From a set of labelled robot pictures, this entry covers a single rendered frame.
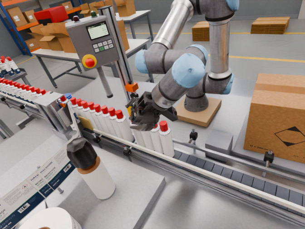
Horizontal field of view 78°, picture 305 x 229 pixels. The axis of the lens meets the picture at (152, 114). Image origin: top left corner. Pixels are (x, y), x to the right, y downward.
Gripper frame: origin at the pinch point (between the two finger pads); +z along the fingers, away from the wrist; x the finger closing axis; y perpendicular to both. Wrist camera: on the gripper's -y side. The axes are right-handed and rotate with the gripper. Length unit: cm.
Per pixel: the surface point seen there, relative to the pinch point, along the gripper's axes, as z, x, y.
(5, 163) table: 84, -10, 49
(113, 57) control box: 0.8, -34.0, 8.3
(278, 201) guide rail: -18, 32, -39
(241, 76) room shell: 63, -141, -227
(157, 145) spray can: 11.8, 2.2, -14.8
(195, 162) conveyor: 4.9, 12.0, -29.2
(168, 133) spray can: 0.7, 0.9, -14.0
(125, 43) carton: 98, -174, -48
